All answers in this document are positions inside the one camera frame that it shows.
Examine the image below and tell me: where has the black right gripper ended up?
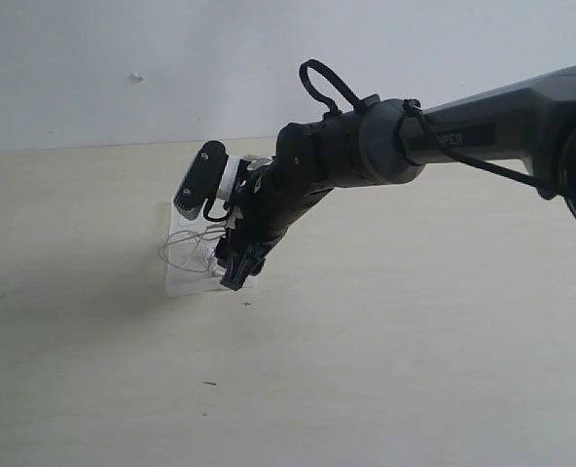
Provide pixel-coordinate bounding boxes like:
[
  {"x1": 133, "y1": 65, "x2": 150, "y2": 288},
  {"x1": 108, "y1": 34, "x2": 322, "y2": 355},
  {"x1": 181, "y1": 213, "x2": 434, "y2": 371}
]
[{"x1": 217, "y1": 160, "x2": 333, "y2": 291}]

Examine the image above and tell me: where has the white earphone cable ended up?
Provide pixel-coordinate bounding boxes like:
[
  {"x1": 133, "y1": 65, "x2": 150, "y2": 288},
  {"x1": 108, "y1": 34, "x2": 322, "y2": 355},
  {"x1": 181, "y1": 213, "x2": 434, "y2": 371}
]
[{"x1": 157, "y1": 224, "x2": 231, "y2": 276}]

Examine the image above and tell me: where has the clear plastic storage box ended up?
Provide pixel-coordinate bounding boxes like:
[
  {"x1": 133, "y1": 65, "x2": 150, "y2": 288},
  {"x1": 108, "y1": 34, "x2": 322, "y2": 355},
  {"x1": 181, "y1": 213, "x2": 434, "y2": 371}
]
[{"x1": 158, "y1": 206, "x2": 228, "y2": 298}]

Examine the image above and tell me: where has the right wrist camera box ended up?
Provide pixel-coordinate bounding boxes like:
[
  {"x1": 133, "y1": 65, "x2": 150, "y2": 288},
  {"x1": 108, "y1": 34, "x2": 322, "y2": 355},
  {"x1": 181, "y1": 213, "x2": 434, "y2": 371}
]
[{"x1": 172, "y1": 140, "x2": 229, "y2": 221}]

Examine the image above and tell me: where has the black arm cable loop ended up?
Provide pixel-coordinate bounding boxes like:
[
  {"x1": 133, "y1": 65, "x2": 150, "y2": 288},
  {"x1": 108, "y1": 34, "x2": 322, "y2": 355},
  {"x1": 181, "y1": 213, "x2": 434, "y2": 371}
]
[{"x1": 298, "y1": 58, "x2": 381, "y2": 116}]

